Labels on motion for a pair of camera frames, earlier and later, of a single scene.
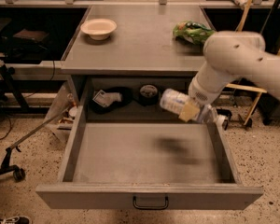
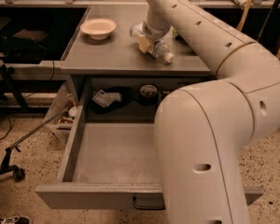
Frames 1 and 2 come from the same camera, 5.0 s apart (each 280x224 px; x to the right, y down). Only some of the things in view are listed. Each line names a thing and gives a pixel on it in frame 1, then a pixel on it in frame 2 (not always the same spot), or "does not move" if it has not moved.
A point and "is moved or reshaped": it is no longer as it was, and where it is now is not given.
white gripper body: x=198 y=94 to x=152 y=35
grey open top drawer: x=123 y=151 does not move
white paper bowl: x=99 y=29 does not move
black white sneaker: x=17 y=219 does not move
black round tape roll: x=148 y=94 does not move
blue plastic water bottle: x=174 y=100 is moved or reshaped
